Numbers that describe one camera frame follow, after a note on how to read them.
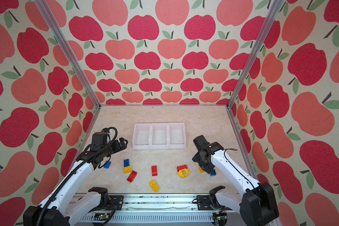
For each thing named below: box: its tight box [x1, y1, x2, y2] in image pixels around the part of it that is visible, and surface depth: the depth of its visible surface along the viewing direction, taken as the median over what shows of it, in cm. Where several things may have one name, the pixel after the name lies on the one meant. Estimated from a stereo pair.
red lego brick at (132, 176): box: [126, 170, 138, 183], surface depth 84 cm
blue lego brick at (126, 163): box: [123, 158, 130, 168], surface depth 90 cm
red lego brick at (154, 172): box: [151, 165, 158, 177], surface depth 86 cm
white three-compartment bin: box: [131, 122, 187, 150], surface depth 100 cm
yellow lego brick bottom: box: [148, 179, 161, 193], surface depth 82 cm
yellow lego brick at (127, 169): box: [123, 165, 133, 174], surface depth 88 cm
